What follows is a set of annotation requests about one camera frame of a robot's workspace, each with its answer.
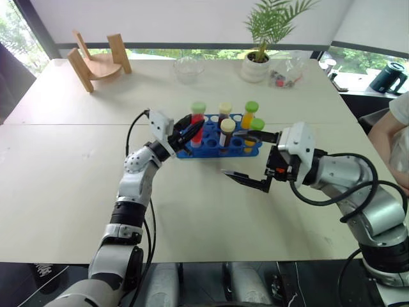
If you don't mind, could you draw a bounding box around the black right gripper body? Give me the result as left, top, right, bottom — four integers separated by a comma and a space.
265, 145, 302, 184

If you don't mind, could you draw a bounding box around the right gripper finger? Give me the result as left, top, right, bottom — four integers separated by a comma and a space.
238, 129, 281, 145
221, 169, 273, 194

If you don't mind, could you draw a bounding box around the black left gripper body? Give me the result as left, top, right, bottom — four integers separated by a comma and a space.
166, 125, 192, 158

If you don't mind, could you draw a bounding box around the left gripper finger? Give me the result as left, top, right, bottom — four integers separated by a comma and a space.
183, 120, 205, 146
174, 114, 192, 131

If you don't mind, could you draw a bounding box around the yellow tube green cap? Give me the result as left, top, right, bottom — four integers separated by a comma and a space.
242, 118, 266, 154

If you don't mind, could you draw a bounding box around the red tube green cap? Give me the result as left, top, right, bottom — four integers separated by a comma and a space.
190, 101, 207, 148

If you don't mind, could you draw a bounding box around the blue test tube rack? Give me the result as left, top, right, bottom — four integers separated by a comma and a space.
174, 113, 263, 160

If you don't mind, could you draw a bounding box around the orange tube green cap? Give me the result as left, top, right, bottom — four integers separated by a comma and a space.
240, 100, 259, 130

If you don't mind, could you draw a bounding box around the brown tube cream cap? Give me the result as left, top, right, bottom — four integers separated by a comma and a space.
219, 118, 236, 152
218, 102, 232, 124

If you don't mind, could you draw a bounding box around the clear glass bowl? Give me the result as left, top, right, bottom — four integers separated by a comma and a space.
173, 56, 205, 84

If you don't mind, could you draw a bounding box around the palm plant in white pot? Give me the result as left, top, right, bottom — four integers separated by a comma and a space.
240, 0, 320, 84

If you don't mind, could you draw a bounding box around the clear plastic bag with items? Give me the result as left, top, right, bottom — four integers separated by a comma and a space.
268, 59, 307, 89

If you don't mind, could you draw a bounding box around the black chair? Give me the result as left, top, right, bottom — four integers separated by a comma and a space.
357, 107, 392, 135

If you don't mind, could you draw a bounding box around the wooden stand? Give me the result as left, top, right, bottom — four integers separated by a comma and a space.
66, 30, 133, 93

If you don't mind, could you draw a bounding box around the person in white shirt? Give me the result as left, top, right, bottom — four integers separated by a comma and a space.
367, 91, 409, 196

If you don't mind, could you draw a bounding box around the dark green kettle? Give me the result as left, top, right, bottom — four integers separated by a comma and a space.
369, 61, 409, 96

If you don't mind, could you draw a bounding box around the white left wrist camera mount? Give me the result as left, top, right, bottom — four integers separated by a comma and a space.
148, 109, 175, 152

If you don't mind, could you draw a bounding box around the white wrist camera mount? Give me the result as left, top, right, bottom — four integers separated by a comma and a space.
276, 121, 316, 185
148, 109, 175, 152

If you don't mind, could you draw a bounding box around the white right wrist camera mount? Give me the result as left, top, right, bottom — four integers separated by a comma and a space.
276, 121, 316, 185

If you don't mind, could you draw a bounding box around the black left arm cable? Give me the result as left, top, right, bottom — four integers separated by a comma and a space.
125, 109, 157, 307

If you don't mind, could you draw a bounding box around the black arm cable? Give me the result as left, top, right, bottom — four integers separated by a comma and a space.
289, 152, 409, 224
125, 109, 157, 307

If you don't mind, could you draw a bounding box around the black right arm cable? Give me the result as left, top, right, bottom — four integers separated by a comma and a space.
289, 152, 409, 224

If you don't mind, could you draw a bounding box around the thin black cable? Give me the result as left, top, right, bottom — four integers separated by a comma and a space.
337, 248, 366, 307

